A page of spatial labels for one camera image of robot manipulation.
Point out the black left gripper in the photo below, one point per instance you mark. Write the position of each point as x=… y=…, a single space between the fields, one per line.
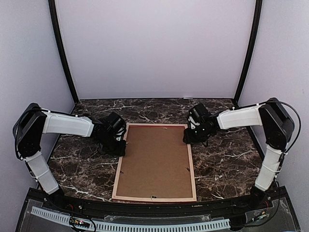
x=120 y=152

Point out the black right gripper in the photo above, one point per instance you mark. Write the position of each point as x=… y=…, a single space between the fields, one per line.
x=189 y=137

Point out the brown cardboard backing board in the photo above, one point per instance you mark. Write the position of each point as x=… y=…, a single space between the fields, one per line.
x=154 y=159

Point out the red wooden picture frame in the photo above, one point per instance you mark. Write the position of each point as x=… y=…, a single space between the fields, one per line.
x=116 y=178

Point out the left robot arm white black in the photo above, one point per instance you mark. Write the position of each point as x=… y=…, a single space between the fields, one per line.
x=36 y=121

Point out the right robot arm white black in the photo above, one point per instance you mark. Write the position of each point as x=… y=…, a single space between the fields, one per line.
x=271 y=115

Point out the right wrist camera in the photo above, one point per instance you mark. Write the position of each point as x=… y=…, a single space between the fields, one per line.
x=192 y=123

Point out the black front table rail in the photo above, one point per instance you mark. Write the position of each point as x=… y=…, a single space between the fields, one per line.
x=220 y=208

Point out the white slotted cable duct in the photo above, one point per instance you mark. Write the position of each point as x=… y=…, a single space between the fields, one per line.
x=135 y=225

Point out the right black corner post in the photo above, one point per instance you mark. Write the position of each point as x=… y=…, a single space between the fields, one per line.
x=249 y=52

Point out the black corner post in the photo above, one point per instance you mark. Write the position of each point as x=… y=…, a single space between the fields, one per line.
x=61 y=50
x=249 y=52

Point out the left black corner post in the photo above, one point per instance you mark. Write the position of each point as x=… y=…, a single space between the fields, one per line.
x=61 y=50

